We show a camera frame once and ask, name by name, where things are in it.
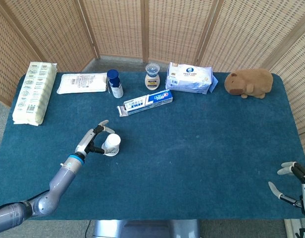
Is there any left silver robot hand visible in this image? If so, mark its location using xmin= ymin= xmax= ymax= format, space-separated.
xmin=74 ymin=119 xmax=116 ymax=157

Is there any white paper cup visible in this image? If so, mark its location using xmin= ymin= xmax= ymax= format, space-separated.
xmin=102 ymin=133 xmax=121 ymax=157

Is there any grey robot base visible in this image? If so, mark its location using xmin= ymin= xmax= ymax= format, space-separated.
xmin=92 ymin=219 xmax=201 ymax=238

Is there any blue-capped white bottle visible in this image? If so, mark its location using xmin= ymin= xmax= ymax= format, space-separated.
xmin=106 ymin=69 xmax=124 ymax=99

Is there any flat white plastic package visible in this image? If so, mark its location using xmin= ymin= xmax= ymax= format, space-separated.
xmin=56 ymin=72 xmax=108 ymax=95

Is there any long cream tissue pack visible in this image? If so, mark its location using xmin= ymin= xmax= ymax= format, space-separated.
xmin=12 ymin=61 xmax=58 ymax=126

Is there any blue white toothpaste box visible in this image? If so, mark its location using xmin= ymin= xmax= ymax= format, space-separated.
xmin=116 ymin=89 xmax=174 ymax=118

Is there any beige jar with clear lid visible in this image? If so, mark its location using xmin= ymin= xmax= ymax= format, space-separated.
xmin=144 ymin=63 xmax=160 ymax=91

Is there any blue carpet table mat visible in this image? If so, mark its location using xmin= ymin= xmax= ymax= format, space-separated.
xmin=0 ymin=71 xmax=305 ymax=221

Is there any brown capybara plush toy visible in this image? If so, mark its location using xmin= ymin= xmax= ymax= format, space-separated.
xmin=224 ymin=68 xmax=274 ymax=99

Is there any woven wicker folding screen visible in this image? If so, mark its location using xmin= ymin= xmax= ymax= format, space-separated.
xmin=0 ymin=0 xmax=305 ymax=174

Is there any white blue wipes pack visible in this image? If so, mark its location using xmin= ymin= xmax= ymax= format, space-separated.
xmin=165 ymin=61 xmax=219 ymax=95

